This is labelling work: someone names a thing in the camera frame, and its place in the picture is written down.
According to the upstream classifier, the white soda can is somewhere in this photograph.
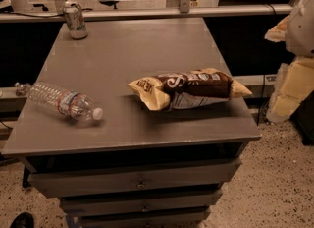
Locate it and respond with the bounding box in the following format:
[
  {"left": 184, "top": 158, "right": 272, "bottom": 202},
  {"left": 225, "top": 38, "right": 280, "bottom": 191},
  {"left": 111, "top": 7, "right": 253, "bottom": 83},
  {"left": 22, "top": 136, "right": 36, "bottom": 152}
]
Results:
[{"left": 63, "top": 1, "right": 88, "bottom": 39}]

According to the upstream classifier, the clear plastic water bottle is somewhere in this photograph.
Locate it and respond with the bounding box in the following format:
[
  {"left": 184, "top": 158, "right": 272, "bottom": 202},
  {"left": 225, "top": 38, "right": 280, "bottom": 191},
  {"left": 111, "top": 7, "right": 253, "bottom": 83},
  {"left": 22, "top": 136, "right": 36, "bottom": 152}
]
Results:
[{"left": 15, "top": 82, "right": 103, "bottom": 121}]

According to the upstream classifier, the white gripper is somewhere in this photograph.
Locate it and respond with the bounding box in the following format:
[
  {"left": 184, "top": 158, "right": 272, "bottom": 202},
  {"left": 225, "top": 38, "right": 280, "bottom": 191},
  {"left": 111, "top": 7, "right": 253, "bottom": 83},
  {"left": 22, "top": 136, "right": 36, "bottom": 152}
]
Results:
[{"left": 264, "top": 0, "right": 314, "bottom": 123}]

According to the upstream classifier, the brown yellow chip bag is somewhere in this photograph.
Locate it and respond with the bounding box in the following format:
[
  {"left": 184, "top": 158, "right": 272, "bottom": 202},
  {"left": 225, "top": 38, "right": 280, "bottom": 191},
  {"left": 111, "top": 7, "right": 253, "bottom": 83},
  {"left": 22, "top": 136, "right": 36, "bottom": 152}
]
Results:
[{"left": 128, "top": 68, "right": 252, "bottom": 111}]

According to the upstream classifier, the grey metal rail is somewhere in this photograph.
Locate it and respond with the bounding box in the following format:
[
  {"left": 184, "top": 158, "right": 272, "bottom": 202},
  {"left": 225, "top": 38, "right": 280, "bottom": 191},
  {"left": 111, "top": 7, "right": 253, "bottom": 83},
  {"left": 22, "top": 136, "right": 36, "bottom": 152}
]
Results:
[{"left": 0, "top": 4, "right": 292, "bottom": 23}]

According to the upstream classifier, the black shoe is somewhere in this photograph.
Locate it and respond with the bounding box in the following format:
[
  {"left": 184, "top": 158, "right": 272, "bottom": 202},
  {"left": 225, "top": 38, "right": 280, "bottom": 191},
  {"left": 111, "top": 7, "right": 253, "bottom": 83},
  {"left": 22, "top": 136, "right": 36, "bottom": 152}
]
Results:
[{"left": 10, "top": 212, "right": 34, "bottom": 228}]

